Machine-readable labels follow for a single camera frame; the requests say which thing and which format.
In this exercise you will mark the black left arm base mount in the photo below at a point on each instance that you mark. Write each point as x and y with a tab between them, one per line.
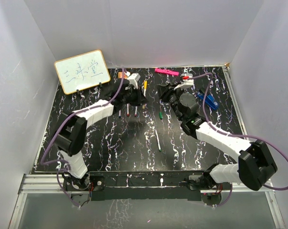
90	186

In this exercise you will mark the small whiteboard with wooden frame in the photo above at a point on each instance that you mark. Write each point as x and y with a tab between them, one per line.
82	71

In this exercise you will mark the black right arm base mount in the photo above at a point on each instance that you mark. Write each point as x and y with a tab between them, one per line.
199	183

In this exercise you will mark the aluminium front rail frame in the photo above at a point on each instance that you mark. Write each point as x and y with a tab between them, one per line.
41	205

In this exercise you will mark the white pen with green end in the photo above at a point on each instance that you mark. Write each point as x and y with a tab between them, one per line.
158	141

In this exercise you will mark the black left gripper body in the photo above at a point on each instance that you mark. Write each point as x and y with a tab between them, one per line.
133	97

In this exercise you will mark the blue stapler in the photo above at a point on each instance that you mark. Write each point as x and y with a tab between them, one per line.
210	101

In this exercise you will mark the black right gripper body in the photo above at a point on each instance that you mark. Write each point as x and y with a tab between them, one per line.
171	95

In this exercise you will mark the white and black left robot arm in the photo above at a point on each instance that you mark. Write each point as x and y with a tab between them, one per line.
70	140

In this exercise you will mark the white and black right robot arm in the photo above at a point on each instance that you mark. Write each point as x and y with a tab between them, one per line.
254	164

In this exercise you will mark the orange spiral notebook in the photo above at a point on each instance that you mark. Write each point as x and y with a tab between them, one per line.
124	75

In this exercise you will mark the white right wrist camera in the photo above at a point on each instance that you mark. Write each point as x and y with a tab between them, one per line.
186	81

